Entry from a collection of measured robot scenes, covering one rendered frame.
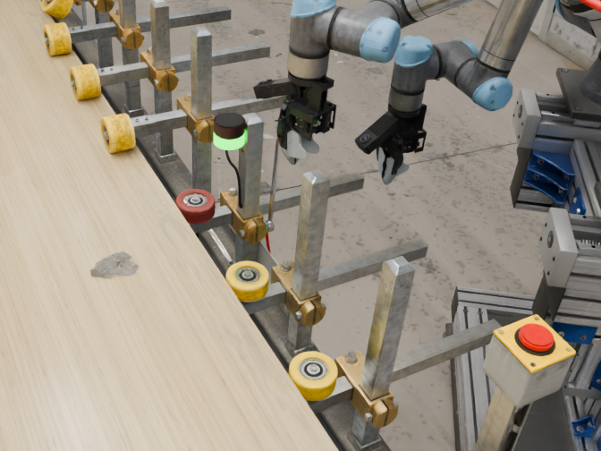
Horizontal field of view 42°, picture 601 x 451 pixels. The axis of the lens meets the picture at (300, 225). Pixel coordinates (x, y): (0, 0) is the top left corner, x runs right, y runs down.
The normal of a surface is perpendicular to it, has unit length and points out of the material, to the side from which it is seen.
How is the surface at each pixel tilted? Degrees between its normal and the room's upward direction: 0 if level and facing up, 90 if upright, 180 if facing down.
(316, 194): 90
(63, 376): 0
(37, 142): 0
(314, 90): 90
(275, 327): 0
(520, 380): 90
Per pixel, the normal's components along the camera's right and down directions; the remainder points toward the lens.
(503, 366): -0.88, 0.25
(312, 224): 0.48, 0.58
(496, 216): 0.07, -0.78
